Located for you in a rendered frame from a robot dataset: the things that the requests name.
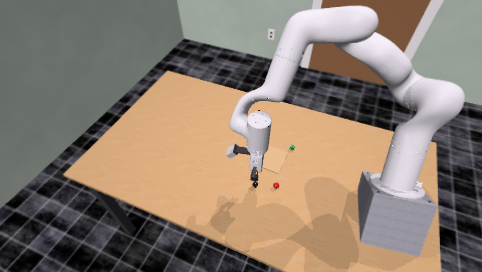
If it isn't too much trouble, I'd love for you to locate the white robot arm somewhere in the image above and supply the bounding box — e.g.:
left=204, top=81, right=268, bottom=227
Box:
left=226, top=6, right=465, bottom=199

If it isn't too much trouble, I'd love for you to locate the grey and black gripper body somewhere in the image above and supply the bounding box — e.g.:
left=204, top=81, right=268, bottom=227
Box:
left=249, top=152, right=264, bottom=173

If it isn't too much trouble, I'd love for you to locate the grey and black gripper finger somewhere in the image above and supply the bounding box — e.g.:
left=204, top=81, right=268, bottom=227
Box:
left=250, top=167, right=259, bottom=181

